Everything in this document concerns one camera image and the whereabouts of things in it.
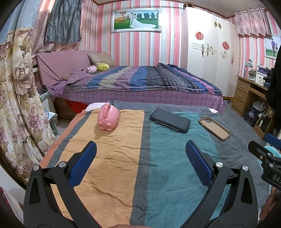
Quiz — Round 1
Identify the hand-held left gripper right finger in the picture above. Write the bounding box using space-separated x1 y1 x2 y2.
185 140 258 228

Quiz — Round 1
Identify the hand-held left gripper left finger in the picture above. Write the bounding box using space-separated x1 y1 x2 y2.
24 141 97 228

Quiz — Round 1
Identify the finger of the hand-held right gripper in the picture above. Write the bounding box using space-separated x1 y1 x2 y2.
264 133 281 152
248 140 281 168

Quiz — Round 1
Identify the light blue plastic basket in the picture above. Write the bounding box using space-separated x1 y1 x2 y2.
261 146 281 169

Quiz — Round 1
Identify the person's right hand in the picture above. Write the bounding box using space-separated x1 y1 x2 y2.
260 187 279 220

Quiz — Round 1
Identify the black box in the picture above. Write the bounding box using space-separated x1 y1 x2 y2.
244 106 260 128

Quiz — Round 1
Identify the white fan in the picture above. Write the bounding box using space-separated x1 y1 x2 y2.
252 101 266 113

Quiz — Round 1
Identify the beige phone case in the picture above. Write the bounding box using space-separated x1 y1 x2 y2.
198 116 231 142

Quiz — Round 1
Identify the black garment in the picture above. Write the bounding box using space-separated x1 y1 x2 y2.
267 68 281 123

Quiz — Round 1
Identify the pink pig toy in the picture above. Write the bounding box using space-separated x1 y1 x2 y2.
97 102 121 131

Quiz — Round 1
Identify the black textured phone case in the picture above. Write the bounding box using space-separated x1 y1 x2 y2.
150 108 191 134

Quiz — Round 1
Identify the wooden desk with drawers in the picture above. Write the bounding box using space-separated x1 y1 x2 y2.
231 75 275 138

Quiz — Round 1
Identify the light blue plastic item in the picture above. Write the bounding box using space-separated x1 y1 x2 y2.
41 92 58 134

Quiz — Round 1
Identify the white box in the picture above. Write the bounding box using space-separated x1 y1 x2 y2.
255 72 269 85

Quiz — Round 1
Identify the desk lamp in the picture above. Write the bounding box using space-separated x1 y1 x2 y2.
245 59 255 77

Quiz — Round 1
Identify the purple bed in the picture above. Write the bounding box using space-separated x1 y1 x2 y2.
36 50 224 114

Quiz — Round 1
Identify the white wardrobe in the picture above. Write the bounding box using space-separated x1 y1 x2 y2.
180 6 240 98

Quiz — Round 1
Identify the small framed picture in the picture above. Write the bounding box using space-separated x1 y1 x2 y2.
264 35 281 59

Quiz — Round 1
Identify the floral curtain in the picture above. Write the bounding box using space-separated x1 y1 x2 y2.
0 0 56 185

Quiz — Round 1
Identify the striped purple blue quilt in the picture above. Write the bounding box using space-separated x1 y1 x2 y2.
66 63 223 95

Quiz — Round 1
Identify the brown pillow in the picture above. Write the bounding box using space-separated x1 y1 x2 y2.
87 53 116 67

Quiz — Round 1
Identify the pink curtain valance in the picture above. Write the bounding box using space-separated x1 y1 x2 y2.
234 8 271 36

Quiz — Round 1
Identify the grey hanging cloth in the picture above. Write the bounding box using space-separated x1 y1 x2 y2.
44 0 82 44

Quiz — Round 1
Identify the framed wedding picture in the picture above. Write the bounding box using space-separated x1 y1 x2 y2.
110 8 162 34

